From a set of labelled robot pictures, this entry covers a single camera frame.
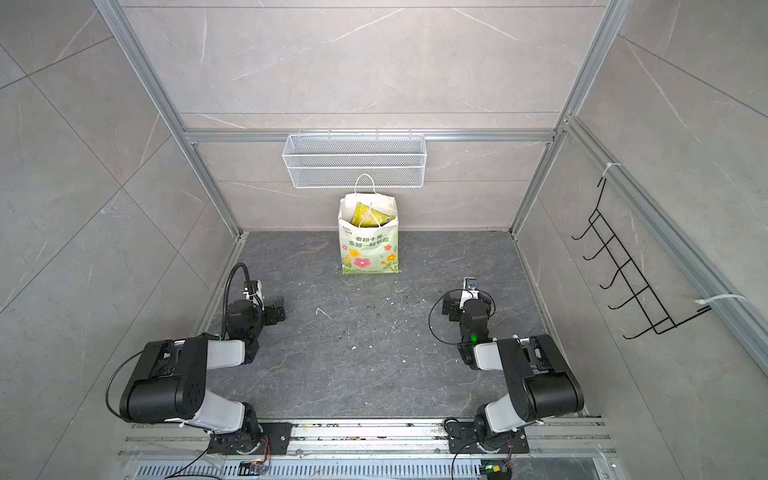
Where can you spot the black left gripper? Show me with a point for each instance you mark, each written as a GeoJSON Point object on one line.
{"type": "Point", "coordinates": [274, 310]}

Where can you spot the white floral paper bag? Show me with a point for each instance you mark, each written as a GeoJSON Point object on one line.
{"type": "Point", "coordinates": [368, 250]}

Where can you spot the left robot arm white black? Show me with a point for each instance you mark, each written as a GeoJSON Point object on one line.
{"type": "Point", "coordinates": [168, 384]}

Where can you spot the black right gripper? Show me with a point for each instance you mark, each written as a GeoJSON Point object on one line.
{"type": "Point", "coordinates": [451, 303]}

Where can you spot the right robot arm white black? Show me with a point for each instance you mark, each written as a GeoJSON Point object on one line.
{"type": "Point", "coordinates": [539, 381]}

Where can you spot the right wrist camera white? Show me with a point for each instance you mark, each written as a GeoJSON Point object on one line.
{"type": "Point", "coordinates": [470, 286]}

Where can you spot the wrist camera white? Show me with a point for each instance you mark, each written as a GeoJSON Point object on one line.
{"type": "Point", "coordinates": [470, 286]}
{"type": "Point", "coordinates": [253, 292]}

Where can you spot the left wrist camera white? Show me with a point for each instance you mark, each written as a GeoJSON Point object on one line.
{"type": "Point", "coordinates": [253, 292]}

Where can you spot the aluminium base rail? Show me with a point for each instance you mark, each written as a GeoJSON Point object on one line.
{"type": "Point", "coordinates": [388, 448]}

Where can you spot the yellow chips snack bag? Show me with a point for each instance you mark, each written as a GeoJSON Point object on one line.
{"type": "Point", "coordinates": [365, 216]}

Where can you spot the white wire mesh basket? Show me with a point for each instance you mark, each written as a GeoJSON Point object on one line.
{"type": "Point", "coordinates": [336, 160]}

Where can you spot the black wire hook rack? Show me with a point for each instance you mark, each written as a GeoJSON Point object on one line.
{"type": "Point", "coordinates": [626, 270]}

